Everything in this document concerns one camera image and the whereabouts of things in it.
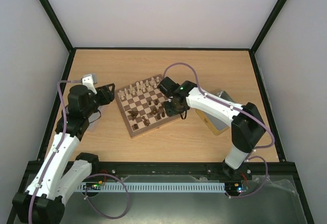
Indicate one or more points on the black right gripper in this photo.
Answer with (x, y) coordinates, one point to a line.
(174, 105)

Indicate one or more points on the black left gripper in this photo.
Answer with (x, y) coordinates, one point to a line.
(108, 97)

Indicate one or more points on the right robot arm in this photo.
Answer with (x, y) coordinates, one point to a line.
(245, 121)

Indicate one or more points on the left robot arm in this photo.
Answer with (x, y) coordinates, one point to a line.
(45, 198)

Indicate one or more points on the wooden chess board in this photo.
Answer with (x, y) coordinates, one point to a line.
(139, 102)

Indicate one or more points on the dark knight piece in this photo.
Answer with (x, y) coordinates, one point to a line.
(154, 111)

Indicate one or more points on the left metal tray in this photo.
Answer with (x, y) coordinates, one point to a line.
(95, 119)

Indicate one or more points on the right metal tin tray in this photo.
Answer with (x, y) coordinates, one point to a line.
(215, 120)

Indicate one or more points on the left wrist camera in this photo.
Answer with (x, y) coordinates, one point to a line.
(89, 80)

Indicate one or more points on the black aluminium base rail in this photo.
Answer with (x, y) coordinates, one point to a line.
(214, 171)

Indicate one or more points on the light blue slotted cable duct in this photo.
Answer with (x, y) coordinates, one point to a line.
(115, 187)

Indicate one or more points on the black enclosure frame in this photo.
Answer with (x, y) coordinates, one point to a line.
(264, 95)

